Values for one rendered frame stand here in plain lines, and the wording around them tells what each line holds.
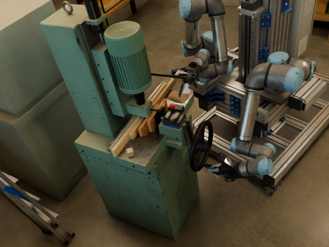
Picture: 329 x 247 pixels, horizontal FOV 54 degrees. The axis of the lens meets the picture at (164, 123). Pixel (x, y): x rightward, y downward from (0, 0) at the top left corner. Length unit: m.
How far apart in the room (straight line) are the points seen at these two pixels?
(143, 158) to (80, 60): 0.58
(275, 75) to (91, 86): 0.91
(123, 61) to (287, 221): 1.60
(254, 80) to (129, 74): 0.59
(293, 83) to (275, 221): 1.20
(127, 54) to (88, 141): 0.71
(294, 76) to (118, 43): 0.79
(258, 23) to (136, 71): 0.87
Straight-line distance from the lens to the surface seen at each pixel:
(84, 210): 2.73
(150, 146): 1.72
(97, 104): 1.82
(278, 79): 1.57
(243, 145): 1.71
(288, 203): 2.57
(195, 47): 2.20
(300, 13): 2.32
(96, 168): 2.13
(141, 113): 1.78
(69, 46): 1.67
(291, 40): 2.43
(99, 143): 1.97
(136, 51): 1.52
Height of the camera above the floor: 2.13
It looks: 42 degrees down
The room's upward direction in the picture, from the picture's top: 12 degrees counter-clockwise
